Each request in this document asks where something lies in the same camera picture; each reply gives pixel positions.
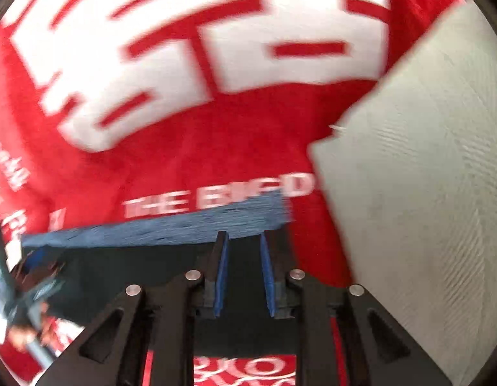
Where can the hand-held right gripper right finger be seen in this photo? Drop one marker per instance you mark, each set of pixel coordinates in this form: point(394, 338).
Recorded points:
point(268, 277)

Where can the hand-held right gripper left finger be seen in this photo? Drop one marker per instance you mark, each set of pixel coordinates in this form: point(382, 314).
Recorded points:
point(220, 277)

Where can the black pants with blue waistband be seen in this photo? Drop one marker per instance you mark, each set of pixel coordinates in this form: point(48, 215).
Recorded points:
point(152, 263)

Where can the red printed blanket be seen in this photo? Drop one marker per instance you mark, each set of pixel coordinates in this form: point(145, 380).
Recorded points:
point(216, 144)

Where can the white pillow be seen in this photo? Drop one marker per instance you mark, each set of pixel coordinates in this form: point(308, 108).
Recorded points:
point(417, 177)

